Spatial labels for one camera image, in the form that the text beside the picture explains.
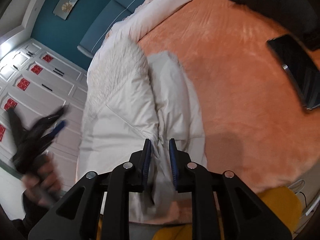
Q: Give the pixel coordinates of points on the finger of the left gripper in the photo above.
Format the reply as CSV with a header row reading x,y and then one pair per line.
x,y
58,128

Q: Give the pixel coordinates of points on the white padded zip jacket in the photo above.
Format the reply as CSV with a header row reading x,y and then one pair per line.
x,y
132,97

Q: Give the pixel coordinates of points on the black smartphone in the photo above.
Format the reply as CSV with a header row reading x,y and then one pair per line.
x,y
299,67

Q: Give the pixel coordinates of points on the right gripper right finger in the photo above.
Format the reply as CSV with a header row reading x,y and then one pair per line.
x,y
223,206

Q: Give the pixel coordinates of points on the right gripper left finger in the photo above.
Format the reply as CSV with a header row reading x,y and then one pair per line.
x,y
76,215

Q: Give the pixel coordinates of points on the operator left hand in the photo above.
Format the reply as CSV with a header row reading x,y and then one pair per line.
x,y
43,187

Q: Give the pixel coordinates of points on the pale pink rolled duvet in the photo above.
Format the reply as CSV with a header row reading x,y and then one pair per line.
x,y
150,14

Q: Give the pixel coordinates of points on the orange plush bed blanket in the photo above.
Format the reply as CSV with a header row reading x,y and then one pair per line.
x,y
253,120

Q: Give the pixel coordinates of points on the black garment on bed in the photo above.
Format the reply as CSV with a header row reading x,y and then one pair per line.
x,y
300,17

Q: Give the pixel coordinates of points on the blue upholstered headboard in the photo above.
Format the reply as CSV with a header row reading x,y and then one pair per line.
x,y
115,11

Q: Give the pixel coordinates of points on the white panelled wardrobe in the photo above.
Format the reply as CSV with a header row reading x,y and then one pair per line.
x,y
36,81

